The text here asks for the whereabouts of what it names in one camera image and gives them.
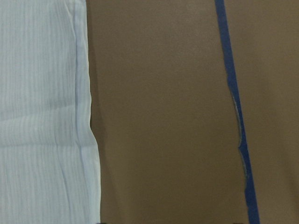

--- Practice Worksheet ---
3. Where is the light blue button-up shirt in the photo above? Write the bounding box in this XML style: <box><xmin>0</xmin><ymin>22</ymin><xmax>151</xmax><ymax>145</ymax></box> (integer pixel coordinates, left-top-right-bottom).
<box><xmin>0</xmin><ymin>0</ymin><xmax>101</xmax><ymax>224</ymax></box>

